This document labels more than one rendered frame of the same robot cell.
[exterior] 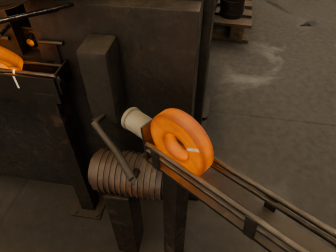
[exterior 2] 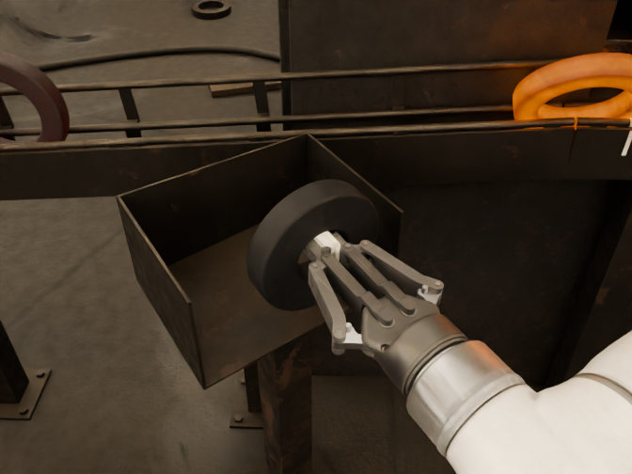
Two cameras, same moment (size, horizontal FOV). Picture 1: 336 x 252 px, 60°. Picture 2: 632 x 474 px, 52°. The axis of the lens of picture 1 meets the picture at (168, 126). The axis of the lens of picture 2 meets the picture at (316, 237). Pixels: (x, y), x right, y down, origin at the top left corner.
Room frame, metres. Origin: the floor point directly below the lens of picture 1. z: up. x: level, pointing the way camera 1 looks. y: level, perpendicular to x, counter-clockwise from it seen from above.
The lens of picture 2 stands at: (-0.06, 0.95, 1.16)
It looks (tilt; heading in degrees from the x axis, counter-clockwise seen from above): 40 degrees down; 353
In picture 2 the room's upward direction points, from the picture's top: straight up
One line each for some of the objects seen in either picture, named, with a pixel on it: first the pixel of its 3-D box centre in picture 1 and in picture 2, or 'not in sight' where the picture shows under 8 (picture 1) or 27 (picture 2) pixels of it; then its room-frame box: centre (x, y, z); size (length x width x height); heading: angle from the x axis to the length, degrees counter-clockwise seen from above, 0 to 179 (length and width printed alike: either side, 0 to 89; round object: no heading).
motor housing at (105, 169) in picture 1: (136, 208); not in sight; (0.49, 0.11, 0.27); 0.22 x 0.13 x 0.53; 80
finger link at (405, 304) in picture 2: not in sight; (375, 285); (0.38, 0.83, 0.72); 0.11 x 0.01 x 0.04; 24
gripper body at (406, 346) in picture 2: not in sight; (408, 337); (0.31, 0.81, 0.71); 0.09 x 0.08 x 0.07; 25
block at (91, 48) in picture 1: (104, 80); not in sight; (0.66, 0.18, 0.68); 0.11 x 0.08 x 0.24; 170
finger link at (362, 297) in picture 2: not in sight; (354, 294); (0.37, 0.85, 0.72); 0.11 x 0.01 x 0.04; 27
